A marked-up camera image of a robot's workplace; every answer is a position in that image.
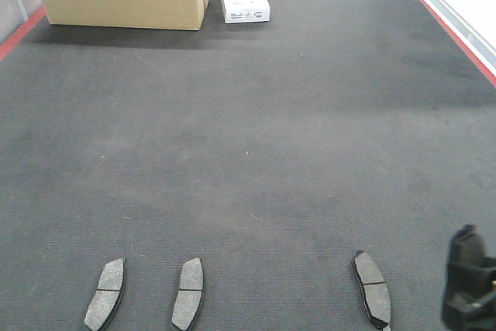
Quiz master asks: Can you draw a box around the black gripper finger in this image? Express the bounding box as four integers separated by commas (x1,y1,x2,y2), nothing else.
445,257,495,330

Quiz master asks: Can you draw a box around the brake pad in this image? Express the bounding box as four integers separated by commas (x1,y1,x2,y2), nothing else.
352,250,391,330
84,257,126,330
442,225,495,330
171,257,205,330

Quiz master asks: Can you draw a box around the grey conveyor belt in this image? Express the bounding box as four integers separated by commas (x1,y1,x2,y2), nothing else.
1,0,495,330

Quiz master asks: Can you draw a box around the right red conveyor rail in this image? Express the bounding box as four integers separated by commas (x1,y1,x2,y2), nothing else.
419,0,495,86

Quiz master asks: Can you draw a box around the red conveyor side rail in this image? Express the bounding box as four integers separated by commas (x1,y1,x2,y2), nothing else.
0,6,46,61

